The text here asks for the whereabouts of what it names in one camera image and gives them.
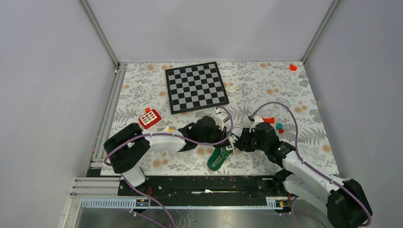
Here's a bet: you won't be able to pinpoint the floral table mat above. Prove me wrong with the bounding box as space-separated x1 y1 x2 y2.
110 62 339 176

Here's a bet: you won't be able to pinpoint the red arch block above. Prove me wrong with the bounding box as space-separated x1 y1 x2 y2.
262 117 275 124

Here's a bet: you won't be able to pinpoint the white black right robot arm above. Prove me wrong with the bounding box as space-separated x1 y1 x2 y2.
232 122 373 228

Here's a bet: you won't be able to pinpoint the black grey chessboard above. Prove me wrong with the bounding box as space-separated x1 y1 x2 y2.
165 62 230 114

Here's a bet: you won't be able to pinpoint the stacked colourful toy bricks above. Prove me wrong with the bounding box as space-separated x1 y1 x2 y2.
162 126 175 132

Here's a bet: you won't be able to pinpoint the small wooden piece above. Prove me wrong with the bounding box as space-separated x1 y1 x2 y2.
224 86 240 93

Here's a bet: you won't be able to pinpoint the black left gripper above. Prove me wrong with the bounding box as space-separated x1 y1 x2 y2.
198 123 230 150

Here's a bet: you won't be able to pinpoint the red toy brick window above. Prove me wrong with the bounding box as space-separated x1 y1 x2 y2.
138 108 161 129

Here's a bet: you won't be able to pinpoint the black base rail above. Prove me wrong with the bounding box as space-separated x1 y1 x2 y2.
86 170 305 208

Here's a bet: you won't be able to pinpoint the teal cube block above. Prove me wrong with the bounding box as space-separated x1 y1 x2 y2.
276 123 283 130

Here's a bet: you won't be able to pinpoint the red wedge block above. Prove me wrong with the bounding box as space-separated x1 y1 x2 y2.
289 64 297 71

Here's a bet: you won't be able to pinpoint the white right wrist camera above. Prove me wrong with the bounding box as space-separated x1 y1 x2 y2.
250 115 265 128

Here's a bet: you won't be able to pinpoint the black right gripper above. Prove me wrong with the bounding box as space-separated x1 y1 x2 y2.
233 128 268 152

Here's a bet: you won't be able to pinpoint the green canvas sneaker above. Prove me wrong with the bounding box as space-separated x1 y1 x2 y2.
207 127 242 171

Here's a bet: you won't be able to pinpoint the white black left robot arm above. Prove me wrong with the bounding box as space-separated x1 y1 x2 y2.
104 112 233 195

